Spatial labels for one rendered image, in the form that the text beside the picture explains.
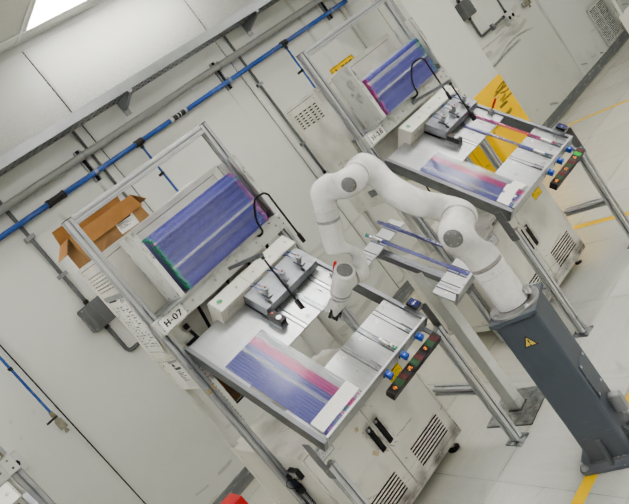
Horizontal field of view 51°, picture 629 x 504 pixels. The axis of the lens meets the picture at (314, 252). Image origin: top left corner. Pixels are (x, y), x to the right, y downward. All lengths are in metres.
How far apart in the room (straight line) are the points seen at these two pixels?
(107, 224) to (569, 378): 1.97
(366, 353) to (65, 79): 2.74
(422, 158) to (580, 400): 1.53
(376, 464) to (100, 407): 1.83
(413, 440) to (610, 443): 0.85
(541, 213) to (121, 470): 2.82
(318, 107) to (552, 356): 1.84
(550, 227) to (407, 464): 1.63
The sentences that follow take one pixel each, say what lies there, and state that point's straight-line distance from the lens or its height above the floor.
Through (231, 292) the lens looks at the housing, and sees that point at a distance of 2.81.
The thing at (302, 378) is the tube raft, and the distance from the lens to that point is 2.59.
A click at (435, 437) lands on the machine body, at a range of 3.18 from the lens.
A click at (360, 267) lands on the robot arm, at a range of 2.55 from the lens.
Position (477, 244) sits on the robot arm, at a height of 0.99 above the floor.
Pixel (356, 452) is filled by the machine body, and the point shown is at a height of 0.43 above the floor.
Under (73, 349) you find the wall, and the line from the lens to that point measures 4.13.
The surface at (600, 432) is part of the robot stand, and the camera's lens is 2.68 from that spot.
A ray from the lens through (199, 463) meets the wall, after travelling 4.36.
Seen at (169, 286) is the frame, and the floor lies 1.45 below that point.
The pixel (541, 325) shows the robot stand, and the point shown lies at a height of 0.63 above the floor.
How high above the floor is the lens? 1.73
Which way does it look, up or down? 11 degrees down
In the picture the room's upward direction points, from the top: 37 degrees counter-clockwise
